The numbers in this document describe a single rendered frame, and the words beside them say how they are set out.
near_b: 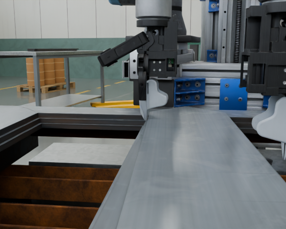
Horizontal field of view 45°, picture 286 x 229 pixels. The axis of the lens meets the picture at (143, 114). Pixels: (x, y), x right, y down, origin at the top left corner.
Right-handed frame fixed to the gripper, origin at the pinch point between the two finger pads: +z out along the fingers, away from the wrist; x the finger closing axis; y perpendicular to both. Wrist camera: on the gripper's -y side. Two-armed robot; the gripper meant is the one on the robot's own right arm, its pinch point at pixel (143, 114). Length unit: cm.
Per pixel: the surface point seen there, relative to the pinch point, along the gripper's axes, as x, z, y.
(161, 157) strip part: -27.9, 0.7, 5.9
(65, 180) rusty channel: -7.1, 13.4, -15.7
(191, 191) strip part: -39.0, 0.6, 9.8
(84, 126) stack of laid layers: 1.6, 3.5, -13.8
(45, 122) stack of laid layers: 2.2, 3.0, -23.3
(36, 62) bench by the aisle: 306, 3, -157
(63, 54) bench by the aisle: 363, -4, -145
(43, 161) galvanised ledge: 16.6, 17.7, -30.6
